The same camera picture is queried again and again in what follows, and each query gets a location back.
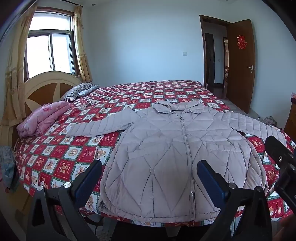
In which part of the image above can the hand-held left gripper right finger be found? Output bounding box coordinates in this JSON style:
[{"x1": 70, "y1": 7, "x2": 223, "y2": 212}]
[{"x1": 196, "y1": 160, "x2": 273, "y2": 241}]

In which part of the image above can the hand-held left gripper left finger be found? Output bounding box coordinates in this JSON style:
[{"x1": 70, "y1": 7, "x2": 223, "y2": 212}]
[{"x1": 26, "y1": 160, "x2": 103, "y2": 241}]

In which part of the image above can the light grey quilted jacket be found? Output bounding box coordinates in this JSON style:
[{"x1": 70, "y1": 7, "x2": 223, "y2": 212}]
[{"x1": 68, "y1": 100, "x2": 287, "y2": 223}]

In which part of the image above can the pile of blue clothes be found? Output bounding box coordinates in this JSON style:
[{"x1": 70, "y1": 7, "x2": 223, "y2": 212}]
[{"x1": 0, "y1": 146, "x2": 19, "y2": 193}]

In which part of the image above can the wooden cabinet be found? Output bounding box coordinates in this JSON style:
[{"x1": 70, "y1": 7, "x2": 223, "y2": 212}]
[{"x1": 283, "y1": 91, "x2": 296, "y2": 139}]

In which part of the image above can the grey cloth on floor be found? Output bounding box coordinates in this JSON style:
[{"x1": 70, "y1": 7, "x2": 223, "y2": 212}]
[{"x1": 262, "y1": 116, "x2": 281, "y2": 129}]

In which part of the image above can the red checked printed bed sheet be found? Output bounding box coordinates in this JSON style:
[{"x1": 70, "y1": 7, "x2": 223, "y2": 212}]
[{"x1": 14, "y1": 80, "x2": 296, "y2": 226}]

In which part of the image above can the pink folded blanket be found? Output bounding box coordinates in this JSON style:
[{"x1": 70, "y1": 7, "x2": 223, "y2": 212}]
[{"x1": 17, "y1": 101, "x2": 71, "y2": 138}]

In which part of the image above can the striped pillow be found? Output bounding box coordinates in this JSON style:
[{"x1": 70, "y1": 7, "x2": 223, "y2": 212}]
[{"x1": 60, "y1": 82, "x2": 100, "y2": 102}]

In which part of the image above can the brown wooden door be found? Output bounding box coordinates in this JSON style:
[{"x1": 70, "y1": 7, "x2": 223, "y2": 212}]
[{"x1": 225, "y1": 19, "x2": 256, "y2": 114}]

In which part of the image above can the wooden bed headboard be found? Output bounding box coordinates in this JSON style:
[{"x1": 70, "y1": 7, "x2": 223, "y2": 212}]
[{"x1": 11, "y1": 71, "x2": 81, "y2": 144}]

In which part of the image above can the narrow yellow curtain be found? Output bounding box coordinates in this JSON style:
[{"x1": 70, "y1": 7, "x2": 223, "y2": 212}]
[{"x1": 73, "y1": 5, "x2": 93, "y2": 83}]

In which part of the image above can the red paper door decoration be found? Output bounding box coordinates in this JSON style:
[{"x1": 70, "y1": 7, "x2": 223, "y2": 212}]
[{"x1": 236, "y1": 35, "x2": 247, "y2": 49}]

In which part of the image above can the long yellow curtain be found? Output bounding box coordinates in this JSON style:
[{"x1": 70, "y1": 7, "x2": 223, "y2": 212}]
[{"x1": 0, "y1": 5, "x2": 37, "y2": 130}]

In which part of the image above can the window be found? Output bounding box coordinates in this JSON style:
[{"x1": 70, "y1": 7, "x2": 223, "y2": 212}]
[{"x1": 24, "y1": 9, "x2": 78, "y2": 80}]

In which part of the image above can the dark curtain rod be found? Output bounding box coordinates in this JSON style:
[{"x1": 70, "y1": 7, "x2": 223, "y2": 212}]
[{"x1": 38, "y1": 1, "x2": 83, "y2": 6}]

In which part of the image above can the brown door frame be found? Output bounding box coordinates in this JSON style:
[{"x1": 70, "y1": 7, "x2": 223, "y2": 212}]
[{"x1": 199, "y1": 14, "x2": 232, "y2": 90}]

